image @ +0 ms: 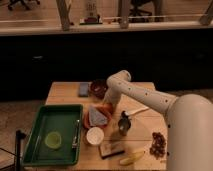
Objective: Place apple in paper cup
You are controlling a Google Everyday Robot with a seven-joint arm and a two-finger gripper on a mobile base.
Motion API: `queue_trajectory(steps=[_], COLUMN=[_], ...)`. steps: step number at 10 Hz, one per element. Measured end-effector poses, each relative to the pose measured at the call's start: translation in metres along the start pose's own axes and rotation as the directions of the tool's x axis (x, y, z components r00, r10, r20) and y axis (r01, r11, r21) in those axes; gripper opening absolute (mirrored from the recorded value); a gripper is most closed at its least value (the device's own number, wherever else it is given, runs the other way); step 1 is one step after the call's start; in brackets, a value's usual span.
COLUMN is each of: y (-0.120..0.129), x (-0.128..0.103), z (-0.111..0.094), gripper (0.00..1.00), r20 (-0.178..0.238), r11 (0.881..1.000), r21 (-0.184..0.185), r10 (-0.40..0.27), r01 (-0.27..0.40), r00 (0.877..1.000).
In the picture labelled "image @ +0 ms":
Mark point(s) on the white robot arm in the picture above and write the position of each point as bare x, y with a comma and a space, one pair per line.
189, 119

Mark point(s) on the metal measuring cup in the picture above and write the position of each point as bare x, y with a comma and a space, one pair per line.
124, 125

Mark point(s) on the white paper cup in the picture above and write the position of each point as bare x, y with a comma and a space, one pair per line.
95, 136

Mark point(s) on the dark brown bowl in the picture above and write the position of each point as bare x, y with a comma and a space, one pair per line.
98, 88

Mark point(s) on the blue-grey rectangular sponge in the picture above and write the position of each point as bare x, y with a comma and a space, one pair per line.
83, 89

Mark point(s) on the grey triangular sponge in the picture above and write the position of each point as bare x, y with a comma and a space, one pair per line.
96, 118

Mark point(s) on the brown wooden block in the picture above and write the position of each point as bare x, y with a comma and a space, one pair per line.
109, 149

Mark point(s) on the metal fork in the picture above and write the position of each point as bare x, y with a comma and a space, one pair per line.
75, 138

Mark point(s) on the green plastic tray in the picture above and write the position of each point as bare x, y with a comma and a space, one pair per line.
59, 118

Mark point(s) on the green round lid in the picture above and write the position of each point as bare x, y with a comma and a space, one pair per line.
53, 140

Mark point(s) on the yellow banana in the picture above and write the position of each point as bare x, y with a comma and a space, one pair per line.
131, 158

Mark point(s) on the bunch of dark grapes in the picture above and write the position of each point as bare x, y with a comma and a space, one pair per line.
158, 145

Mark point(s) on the black stand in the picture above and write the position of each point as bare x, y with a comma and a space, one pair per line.
18, 138

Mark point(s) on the white-handled utensil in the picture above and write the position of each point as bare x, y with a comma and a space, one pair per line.
126, 114

